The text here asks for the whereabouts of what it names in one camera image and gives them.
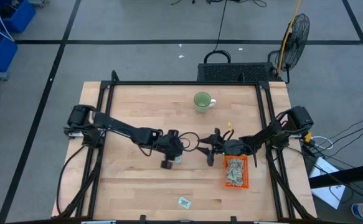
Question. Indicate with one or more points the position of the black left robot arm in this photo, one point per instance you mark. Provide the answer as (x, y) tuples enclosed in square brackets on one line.
[(119, 126)]

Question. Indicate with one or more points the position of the yellow plug connector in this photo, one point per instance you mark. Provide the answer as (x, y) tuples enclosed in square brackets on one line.
[(308, 137)]

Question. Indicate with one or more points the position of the blue storage bin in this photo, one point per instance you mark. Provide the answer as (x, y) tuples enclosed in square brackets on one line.
[(5, 56), (19, 18)]

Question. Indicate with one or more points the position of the black perforated equipment box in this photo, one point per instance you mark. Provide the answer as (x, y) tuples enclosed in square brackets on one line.
[(231, 72)]

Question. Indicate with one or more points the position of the black floor fan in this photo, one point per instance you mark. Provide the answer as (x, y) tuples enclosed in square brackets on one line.
[(296, 40)]

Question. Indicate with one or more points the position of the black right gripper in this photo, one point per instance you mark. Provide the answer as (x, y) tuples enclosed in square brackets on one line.
[(218, 145)]

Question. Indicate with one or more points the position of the white board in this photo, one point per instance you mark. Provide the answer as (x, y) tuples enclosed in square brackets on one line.
[(329, 196)]

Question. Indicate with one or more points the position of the green ceramic mug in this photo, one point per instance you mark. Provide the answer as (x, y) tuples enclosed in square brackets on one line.
[(203, 101)]

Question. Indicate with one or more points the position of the orange plastic mesh basket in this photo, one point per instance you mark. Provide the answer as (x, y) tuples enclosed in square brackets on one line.
[(246, 177)]

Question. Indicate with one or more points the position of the black metal bar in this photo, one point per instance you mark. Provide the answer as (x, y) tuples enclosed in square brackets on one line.
[(349, 175)]

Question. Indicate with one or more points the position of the pale green stevia packet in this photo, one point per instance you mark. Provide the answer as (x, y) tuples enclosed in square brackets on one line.
[(178, 160), (184, 202), (236, 163), (234, 181), (234, 171)]

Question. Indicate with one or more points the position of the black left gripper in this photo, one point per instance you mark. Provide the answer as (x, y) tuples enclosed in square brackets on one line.
[(168, 140)]

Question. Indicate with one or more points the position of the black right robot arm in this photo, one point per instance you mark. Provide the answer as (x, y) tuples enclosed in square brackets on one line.
[(262, 133)]

